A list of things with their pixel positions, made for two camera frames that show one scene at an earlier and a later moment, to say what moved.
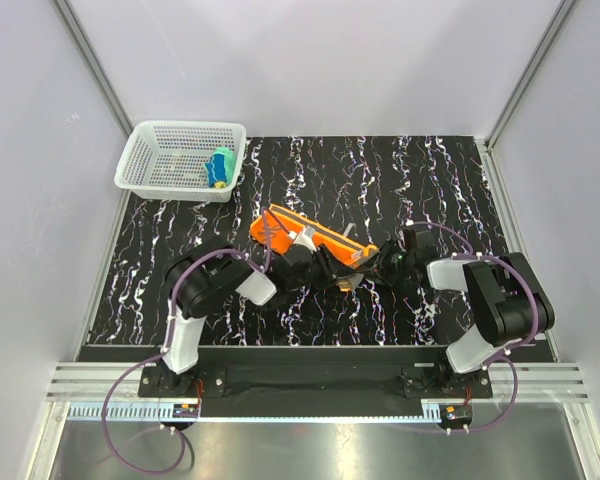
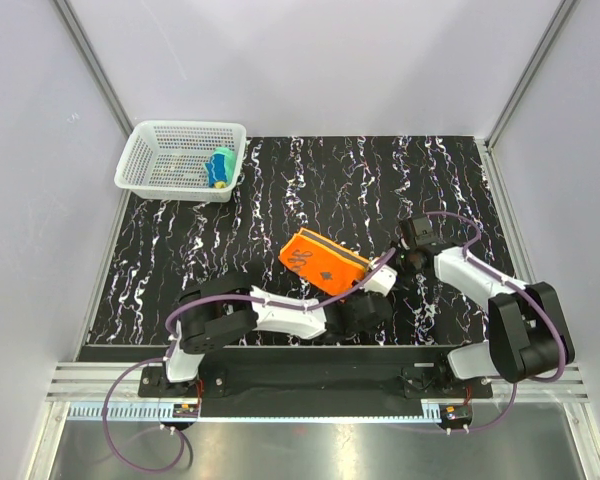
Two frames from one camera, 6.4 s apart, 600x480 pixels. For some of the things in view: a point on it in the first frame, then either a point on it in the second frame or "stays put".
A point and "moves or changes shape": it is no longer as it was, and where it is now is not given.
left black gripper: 331,269 -> 360,293
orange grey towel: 274,228 moves or changes shape
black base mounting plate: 421,373 stays put
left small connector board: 182,410 stays put
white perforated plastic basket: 164,160 stays put
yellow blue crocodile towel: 221,167 stays put
